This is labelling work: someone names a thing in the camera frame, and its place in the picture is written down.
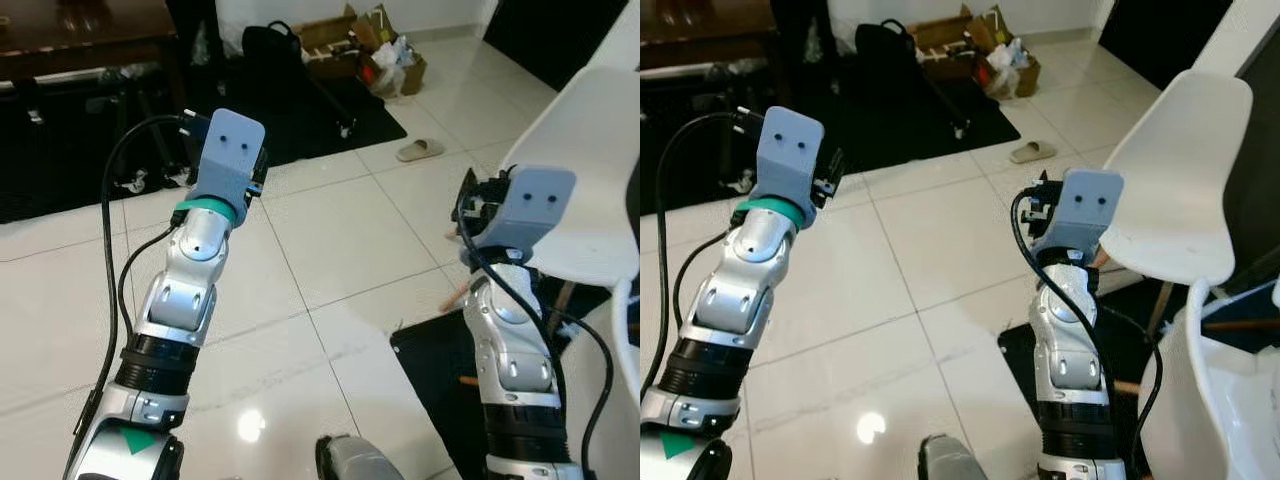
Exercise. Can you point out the black floor mat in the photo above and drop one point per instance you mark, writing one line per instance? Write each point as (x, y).
(1018, 370)
(440, 380)

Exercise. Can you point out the black backpack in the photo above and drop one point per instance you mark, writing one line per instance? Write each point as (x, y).
(270, 50)
(885, 50)

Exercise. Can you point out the white plastic bag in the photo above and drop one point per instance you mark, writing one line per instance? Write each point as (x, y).
(398, 52)
(1010, 55)

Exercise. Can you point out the beige slipper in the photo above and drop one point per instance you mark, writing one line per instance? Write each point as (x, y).
(1033, 152)
(420, 150)

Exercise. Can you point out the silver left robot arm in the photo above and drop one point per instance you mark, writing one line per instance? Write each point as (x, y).
(185, 300)
(735, 300)

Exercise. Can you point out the white plastic shell chair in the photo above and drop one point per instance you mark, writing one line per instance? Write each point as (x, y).
(622, 400)
(1180, 170)
(585, 150)
(1220, 400)

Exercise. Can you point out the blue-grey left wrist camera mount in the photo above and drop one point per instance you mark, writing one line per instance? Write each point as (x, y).
(228, 150)
(790, 150)

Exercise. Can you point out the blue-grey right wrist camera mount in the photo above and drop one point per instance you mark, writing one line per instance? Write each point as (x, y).
(1088, 210)
(530, 210)

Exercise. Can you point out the plain black rug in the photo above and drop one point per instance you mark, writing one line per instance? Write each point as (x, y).
(900, 110)
(60, 160)

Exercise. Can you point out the dark wooden table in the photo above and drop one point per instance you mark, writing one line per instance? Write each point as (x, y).
(700, 25)
(80, 30)

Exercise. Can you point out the grey robot leg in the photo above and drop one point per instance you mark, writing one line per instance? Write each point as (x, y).
(355, 462)
(950, 462)

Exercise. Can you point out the brown cardboard box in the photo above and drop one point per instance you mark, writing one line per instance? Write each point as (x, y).
(940, 40)
(330, 40)

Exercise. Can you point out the black door panel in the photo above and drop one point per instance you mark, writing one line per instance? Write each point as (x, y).
(1160, 35)
(540, 35)

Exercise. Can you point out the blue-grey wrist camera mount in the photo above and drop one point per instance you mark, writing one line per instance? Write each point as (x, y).
(530, 210)
(790, 150)
(1088, 210)
(228, 150)

